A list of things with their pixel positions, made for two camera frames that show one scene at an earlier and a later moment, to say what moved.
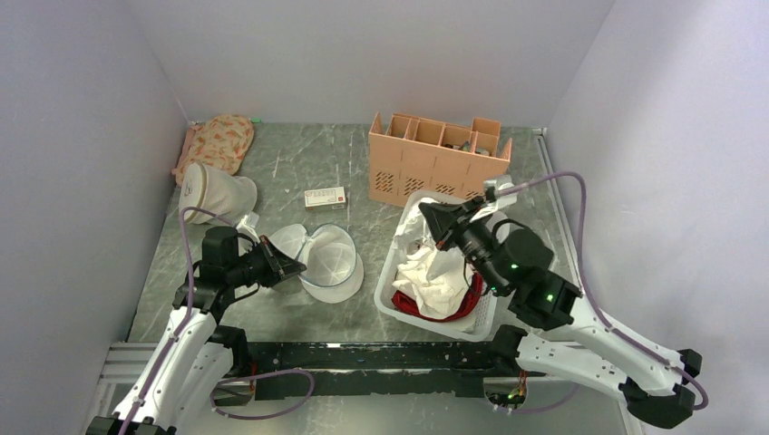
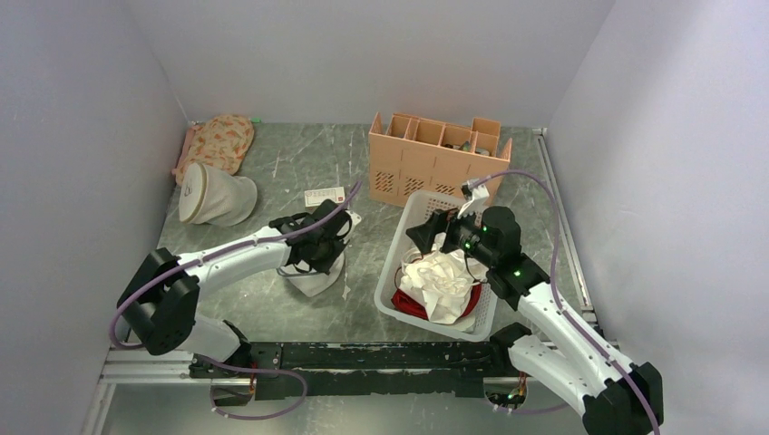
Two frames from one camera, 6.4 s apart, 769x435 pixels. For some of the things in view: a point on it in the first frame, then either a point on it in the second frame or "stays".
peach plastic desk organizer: [416, 155] stays
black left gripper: [277, 270] → [324, 265]
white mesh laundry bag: [206, 188] stays
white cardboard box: [328, 198] stays
